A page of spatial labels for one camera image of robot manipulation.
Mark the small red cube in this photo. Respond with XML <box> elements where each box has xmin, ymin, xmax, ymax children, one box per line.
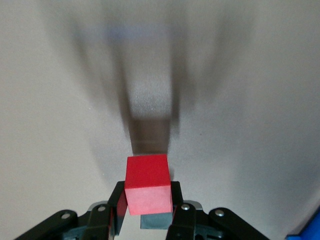
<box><xmin>123</xmin><ymin>153</ymin><xmax>173</xmax><ymax>217</ymax></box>

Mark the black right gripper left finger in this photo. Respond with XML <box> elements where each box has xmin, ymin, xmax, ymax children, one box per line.
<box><xmin>14</xmin><ymin>181</ymin><xmax>129</xmax><ymax>240</ymax></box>

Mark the blue plastic storage bin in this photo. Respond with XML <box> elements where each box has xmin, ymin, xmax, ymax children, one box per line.
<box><xmin>284</xmin><ymin>211</ymin><xmax>320</xmax><ymax>240</ymax></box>

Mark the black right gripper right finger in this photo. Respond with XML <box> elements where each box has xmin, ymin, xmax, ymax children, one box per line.
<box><xmin>165</xmin><ymin>181</ymin><xmax>270</xmax><ymax>240</ymax></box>

